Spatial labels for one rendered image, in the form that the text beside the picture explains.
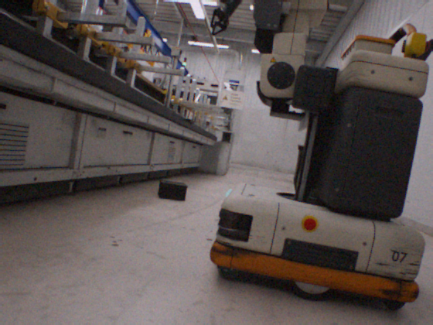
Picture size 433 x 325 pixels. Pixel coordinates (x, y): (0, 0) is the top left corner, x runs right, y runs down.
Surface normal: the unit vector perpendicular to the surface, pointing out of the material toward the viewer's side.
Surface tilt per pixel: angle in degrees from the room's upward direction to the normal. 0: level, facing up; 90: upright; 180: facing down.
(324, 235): 90
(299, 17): 90
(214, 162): 90
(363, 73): 90
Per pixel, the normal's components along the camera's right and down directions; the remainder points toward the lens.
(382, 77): -0.13, 0.03
